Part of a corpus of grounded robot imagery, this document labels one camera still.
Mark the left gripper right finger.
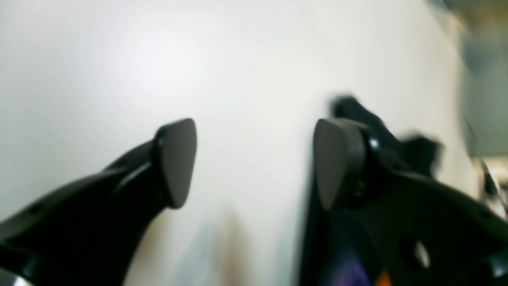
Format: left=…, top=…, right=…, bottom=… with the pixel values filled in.
left=313, top=119, right=508, bottom=286

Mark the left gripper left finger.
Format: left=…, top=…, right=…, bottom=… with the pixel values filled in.
left=0, top=119, right=197, bottom=286

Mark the black T-shirt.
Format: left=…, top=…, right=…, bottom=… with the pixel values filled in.
left=298, top=95, right=508, bottom=286

